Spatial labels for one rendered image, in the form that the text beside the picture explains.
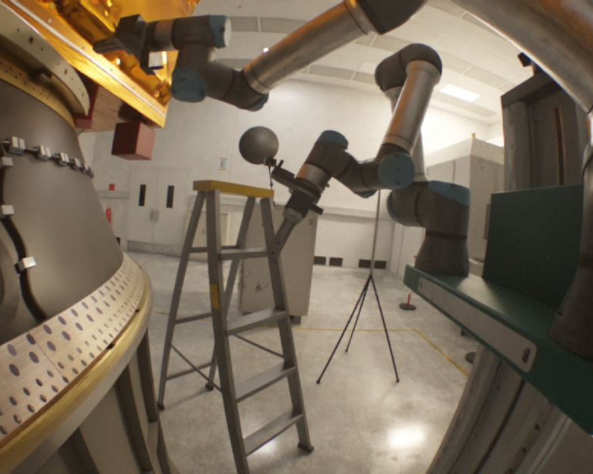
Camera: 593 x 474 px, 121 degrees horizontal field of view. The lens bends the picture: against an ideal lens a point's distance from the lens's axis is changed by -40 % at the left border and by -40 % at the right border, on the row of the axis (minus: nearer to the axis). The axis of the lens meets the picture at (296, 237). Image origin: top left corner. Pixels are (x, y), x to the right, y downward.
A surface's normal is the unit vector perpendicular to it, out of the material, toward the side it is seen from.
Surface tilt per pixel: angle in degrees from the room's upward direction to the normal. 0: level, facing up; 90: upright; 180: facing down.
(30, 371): 43
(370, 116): 90
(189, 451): 0
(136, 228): 90
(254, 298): 90
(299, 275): 90
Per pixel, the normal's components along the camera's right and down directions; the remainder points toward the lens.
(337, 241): 0.06, 0.08
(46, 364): 0.75, -0.66
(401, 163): 0.35, 0.11
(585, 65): -0.89, 0.46
